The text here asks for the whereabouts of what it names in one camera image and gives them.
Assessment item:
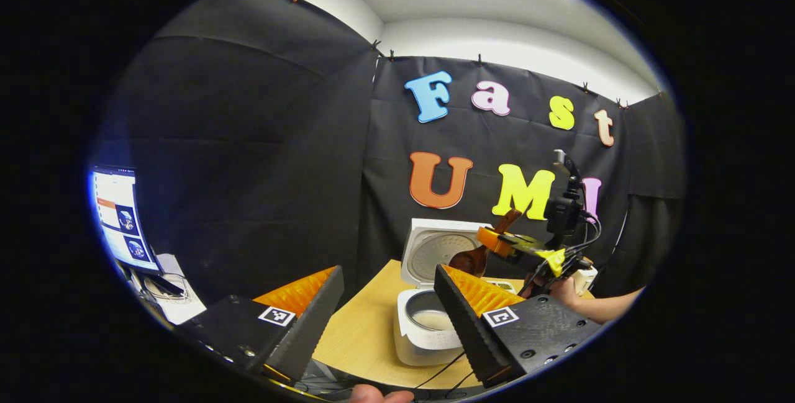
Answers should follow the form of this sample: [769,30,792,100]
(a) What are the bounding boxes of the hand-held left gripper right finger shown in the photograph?
[434,264,603,389]

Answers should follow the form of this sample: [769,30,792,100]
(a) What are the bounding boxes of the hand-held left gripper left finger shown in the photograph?
[177,265,345,385]

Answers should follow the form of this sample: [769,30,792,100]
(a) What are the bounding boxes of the wooden spoon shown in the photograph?
[448,209,524,278]

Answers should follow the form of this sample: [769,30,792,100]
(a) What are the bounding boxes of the white rice cooker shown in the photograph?
[393,218,494,368]

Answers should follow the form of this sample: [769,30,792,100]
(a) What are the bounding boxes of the white toaster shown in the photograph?
[571,265,598,297]

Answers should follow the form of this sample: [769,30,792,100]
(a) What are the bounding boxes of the black flat device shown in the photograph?
[144,273,186,297]

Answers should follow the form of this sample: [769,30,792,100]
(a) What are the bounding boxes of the black backdrop cloth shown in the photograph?
[93,0,687,304]

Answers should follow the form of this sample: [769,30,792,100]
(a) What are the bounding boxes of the computer monitor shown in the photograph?
[89,165,162,276]

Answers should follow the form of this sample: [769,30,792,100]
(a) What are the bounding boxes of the black cable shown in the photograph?
[444,371,476,399]
[415,351,466,389]

